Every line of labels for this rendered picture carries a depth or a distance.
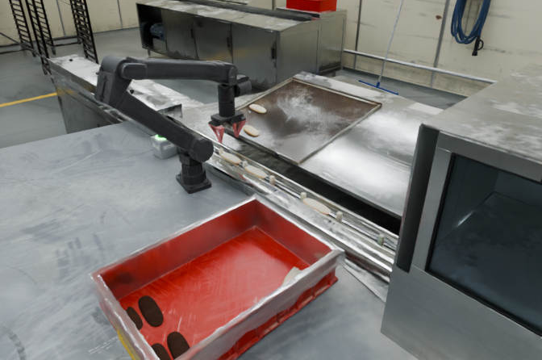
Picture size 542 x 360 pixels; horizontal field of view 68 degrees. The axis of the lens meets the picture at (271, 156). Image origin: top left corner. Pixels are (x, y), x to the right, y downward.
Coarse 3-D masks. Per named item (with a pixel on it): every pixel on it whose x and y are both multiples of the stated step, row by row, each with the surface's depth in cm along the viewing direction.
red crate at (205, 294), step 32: (224, 256) 106; (256, 256) 106; (288, 256) 106; (160, 288) 96; (192, 288) 96; (224, 288) 96; (256, 288) 96; (320, 288) 95; (192, 320) 88; (224, 320) 88
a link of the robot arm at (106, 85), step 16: (112, 64) 102; (112, 80) 101; (128, 80) 104; (96, 96) 106; (112, 96) 102; (128, 96) 107; (128, 112) 109; (144, 112) 112; (160, 128) 118; (176, 128) 123; (176, 144) 126; (192, 144) 127; (208, 144) 132
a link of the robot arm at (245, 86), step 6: (228, 72) 130; (234, 72) 132; (228, 78) 131; (234, 78) 133; (240, 78) 138; (246, 78) 140; (228, 84) 132; (240, 84) 139; (246, 84) 140; (240, 90) 139; (246, 90) 141
